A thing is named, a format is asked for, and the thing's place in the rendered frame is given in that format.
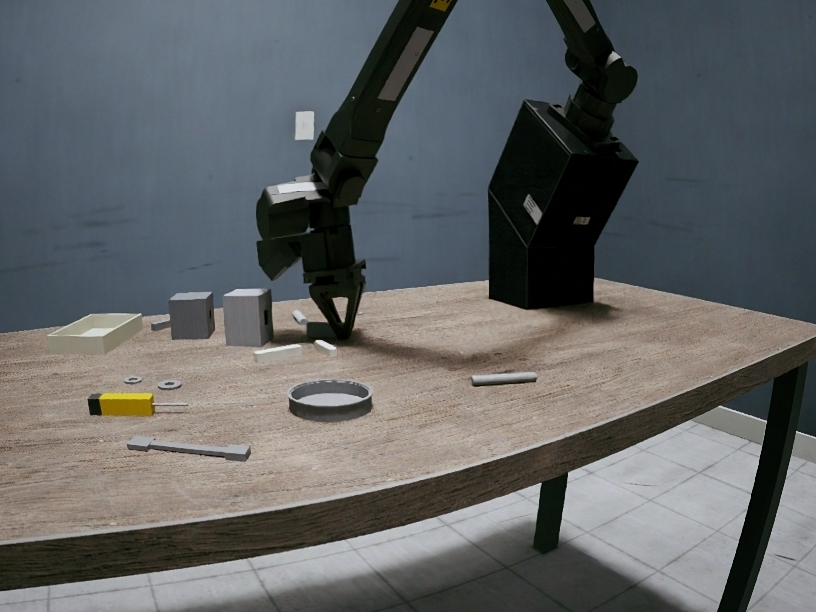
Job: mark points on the white cylinder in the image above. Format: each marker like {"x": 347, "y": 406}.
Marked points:
{"x": 299, "y": 318}

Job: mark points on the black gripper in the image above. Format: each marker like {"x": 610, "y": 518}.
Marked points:
{"x": 345, "y": 277}

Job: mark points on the beige open rectangular tray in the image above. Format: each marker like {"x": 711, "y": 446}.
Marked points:
{"x": 92, "y": 327}

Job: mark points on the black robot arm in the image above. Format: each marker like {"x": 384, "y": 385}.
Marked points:
{"x": 357, "y": 129}

